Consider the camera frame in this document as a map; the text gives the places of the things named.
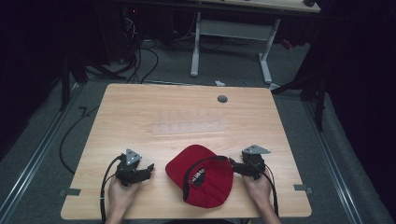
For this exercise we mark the white paper scrap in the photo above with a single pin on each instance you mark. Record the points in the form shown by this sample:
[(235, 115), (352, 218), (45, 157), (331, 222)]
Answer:
[(219, 83)]

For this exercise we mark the black metal stand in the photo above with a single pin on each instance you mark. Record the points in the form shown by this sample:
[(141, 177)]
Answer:
[(319, 102), (64, 84)]

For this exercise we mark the grey table grommet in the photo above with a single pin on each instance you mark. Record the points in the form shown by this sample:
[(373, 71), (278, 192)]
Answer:
[(222, 99)]

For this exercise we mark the white metal frame desk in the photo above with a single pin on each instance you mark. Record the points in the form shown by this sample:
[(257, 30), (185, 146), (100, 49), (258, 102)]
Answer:
[(236, 29)]

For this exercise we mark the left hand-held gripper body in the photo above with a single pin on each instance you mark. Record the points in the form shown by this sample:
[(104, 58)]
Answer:
[(130, 169)]

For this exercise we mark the person's right hand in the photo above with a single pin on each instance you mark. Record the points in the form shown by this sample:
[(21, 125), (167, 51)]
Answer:
[(258, 190)]

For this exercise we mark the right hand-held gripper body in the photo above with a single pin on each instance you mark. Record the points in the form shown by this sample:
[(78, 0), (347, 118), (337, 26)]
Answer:
[(253, 161)]

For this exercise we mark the red baseball cap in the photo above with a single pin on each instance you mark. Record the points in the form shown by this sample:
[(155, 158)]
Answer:
[(207, 183)]

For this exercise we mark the grey tape strip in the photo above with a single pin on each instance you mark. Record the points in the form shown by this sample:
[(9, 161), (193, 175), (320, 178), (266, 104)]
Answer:
[(71, 192), (302, 188)]

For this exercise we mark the person's left hand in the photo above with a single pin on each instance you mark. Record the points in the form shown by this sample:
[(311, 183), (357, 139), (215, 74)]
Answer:
[(120, 196)]

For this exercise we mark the metal floor rail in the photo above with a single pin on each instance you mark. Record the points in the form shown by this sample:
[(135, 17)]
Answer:
[(34, 155), (334, 161)]

